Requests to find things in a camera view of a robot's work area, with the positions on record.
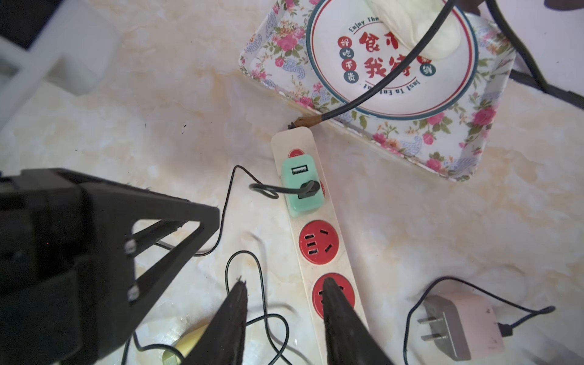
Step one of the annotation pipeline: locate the green USB charger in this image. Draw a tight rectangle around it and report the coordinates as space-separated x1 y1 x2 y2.
281 155 325 217

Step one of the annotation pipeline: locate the yellow USB charger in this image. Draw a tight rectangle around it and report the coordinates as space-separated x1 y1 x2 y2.
162 324 208 365

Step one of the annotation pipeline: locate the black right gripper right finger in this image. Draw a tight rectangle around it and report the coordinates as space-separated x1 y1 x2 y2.
323 278 393 365

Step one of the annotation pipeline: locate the beige power strip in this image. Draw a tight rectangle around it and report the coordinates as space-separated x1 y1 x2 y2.
271 127 367 364

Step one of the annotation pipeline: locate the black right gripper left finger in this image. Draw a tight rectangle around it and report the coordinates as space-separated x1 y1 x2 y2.
181 281 248 364

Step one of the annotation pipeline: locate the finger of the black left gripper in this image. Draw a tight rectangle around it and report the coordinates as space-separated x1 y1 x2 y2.
1 168 220 364

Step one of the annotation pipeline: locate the white plate with red print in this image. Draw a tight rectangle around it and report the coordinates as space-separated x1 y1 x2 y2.
307 1 478 121

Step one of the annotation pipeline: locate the thin black strip cable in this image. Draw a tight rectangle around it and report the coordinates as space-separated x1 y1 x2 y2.
287 0 584 131

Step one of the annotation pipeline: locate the pale green vegetable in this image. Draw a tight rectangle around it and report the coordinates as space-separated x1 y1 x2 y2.
367 0 462 61

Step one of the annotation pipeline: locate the floral rectangular tray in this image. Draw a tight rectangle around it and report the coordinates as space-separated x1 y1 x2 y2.
239 1 516 181

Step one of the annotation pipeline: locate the pink USB charger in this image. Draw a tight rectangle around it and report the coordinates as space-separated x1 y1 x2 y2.
418 293 505 361

